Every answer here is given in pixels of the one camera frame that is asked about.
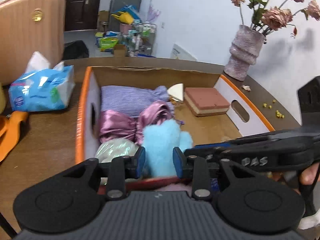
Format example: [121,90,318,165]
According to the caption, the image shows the pink ribbed suitcase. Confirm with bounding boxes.
[1,0,66,85]

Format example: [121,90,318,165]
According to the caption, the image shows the person's right hand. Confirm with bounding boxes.
[300,163,319,185]

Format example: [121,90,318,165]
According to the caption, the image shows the black bag on floor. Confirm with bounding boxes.
[62,40,89,60]

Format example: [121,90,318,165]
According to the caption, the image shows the yellow watering can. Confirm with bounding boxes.
[111,11,135,25]

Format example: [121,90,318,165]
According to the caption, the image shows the green snack bag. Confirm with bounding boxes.
[99,37,118,52]

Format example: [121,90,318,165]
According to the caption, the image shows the light blue plush toy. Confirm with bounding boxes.
[142,119,193,178]

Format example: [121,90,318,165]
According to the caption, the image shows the blue tissue pack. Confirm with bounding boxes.
[9,51,75,112]

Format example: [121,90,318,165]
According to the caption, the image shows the white wedge sponge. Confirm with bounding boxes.
[167,83,184,102]

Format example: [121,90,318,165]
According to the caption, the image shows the orange handled scissors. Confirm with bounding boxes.
[0,111,29,162]

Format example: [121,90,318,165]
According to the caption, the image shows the pink layered sponge block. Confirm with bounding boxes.
[184,87,230,117]

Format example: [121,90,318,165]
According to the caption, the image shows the pink satin cloth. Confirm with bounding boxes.
[99,101,174,145]

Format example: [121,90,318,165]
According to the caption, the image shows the pink textured vase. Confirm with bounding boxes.
[223,25,265,81]

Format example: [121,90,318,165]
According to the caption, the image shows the dark brown door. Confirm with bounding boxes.
[65,0,100,31]

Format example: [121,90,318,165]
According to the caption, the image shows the wire rack with supplies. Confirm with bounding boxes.
[127,23,157,57]

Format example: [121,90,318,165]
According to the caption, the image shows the cardboard box orange rim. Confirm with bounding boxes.
[75,67,273,191]

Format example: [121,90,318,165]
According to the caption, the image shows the white board against wall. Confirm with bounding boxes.
[170,43,197,61]

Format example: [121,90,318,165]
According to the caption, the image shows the pink fluffy cloth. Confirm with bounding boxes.
[155,183,192,196]

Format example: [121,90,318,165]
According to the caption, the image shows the small cardboard box on floor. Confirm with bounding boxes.
[113,44,127,57]

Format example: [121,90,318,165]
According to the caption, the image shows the lilac knitted pouch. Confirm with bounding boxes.
[101,86,174,118]

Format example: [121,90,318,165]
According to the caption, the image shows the pale green shiny pouch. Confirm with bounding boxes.
[94,138,139,163]

